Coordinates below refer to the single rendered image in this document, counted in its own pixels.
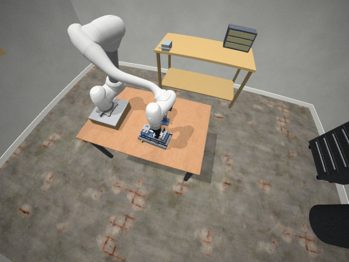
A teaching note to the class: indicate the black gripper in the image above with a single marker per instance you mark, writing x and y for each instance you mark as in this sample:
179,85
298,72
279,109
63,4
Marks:
156,133

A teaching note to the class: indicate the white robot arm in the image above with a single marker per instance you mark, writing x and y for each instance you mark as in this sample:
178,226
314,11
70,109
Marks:
98,42

